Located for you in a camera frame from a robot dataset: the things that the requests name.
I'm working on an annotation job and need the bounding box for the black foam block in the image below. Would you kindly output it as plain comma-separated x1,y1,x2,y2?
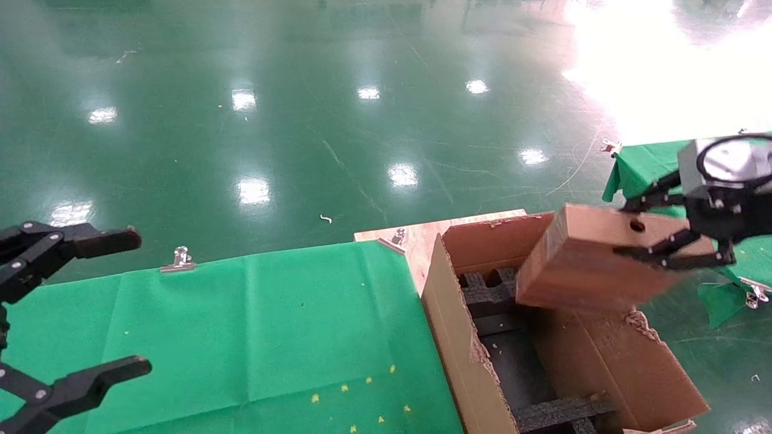
513,392,619,434
460,269,527,319

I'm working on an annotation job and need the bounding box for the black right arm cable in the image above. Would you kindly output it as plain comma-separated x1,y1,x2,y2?
695,133,772,187

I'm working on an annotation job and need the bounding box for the large open cardboard carton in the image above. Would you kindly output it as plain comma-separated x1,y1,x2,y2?
421,211,711,434

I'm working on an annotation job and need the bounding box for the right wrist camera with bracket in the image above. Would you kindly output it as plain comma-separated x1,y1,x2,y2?
677,137,772,187

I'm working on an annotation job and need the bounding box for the green table cloth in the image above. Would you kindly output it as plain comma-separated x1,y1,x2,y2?
602,136,772,329
0,240,465,434

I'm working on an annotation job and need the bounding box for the small brown cardboard box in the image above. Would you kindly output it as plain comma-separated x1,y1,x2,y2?
516,203,716,312

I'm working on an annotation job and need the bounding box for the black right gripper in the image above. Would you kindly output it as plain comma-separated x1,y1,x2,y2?
614,172,772,270

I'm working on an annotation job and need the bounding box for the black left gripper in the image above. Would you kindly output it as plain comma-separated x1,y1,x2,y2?
0,221,153,434

